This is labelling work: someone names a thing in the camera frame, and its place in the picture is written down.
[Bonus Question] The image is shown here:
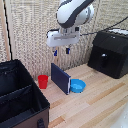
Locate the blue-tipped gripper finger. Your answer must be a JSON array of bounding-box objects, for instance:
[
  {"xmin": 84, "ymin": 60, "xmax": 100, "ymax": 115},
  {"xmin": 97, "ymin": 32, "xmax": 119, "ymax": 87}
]
[
  {"xmin": 52, "ymin": 46, "xmax": 59, "ymax": 57},
  {"xmin": 64, "ymin": 44, "xmax": 72, "ymax": 55}
]

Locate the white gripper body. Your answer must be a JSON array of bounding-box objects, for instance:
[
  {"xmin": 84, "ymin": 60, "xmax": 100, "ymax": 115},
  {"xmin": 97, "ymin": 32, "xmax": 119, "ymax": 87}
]
[{"xmin": 45, "ymin": 27, "xmax": 81, "ymax": 48}]

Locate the red plastic cup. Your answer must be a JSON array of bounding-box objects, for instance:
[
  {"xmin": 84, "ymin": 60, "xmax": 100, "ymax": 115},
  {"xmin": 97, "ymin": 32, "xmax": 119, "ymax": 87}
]
[{"xmin": 37, "ymin": 74, "xmax": 50, "ymax": 90}]

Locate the dark blue flat box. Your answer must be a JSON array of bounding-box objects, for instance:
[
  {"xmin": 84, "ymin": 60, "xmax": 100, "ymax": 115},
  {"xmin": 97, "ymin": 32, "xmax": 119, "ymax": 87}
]
[{"xmin": 50, "ymin": 62, "xmax": 72, "ymax": 96}]

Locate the blue plastic bowl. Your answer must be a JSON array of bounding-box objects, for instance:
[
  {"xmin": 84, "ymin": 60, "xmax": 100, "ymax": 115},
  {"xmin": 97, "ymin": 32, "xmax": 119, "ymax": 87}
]
[{"xmin": 69, "ymin": 78, "xmax": 87, "ymax": 94}]

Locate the black hard case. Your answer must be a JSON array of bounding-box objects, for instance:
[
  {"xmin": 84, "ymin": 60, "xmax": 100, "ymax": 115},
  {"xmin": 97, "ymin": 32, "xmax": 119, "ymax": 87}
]
[{"xmin": 87, "ymin": 28, "xmax": 128, "ymax": 80}]

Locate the black fabric storage bin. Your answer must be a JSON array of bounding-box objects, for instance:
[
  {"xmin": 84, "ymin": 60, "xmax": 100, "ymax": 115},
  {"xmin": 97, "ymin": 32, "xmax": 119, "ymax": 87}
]
[{"xmin": 0, "ymin": 59, "xmax": 51, "ymax": 128}]

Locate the black cable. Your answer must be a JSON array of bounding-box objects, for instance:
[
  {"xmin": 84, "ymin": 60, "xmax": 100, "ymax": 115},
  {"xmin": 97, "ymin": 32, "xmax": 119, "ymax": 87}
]
[{"xmin": 79, "ymin": 17, "xmax": 128, "ymax": 37}]

